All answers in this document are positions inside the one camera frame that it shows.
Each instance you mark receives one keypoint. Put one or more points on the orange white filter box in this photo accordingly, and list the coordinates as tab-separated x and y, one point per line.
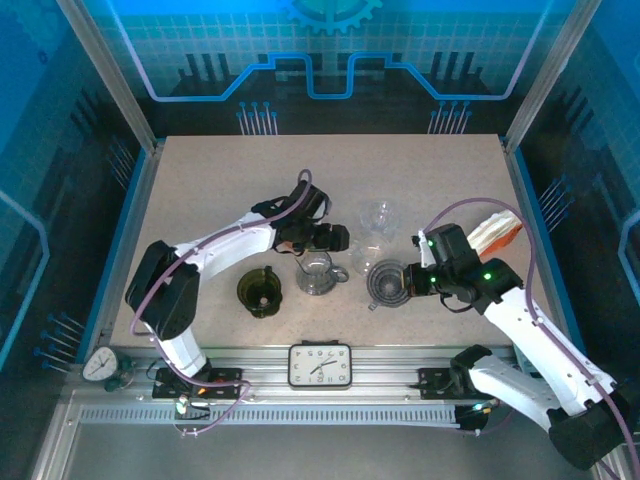
500	230

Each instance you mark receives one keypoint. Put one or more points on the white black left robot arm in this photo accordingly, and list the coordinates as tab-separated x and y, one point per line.
225	245

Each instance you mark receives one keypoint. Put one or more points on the dark grey ribbed coffee dripper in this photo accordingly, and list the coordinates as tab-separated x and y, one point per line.
385	287

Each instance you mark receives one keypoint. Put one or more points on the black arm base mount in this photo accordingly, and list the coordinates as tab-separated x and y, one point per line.
225	382
435	384

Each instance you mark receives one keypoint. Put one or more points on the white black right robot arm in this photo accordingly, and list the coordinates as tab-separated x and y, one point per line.
530	325

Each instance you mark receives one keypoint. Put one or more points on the small round alarm clock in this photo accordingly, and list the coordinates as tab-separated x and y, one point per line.
100	370

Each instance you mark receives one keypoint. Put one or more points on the aluminium table side rail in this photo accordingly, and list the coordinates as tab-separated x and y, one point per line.
147	175
516	175

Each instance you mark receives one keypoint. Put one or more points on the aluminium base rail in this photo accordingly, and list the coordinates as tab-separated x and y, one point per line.
380	360

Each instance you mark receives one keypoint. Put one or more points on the aluminium frame post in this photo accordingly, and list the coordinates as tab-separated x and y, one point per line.
552	70
107	70

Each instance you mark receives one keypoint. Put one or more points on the black rectangular analog clock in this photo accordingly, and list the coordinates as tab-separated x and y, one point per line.
320	367

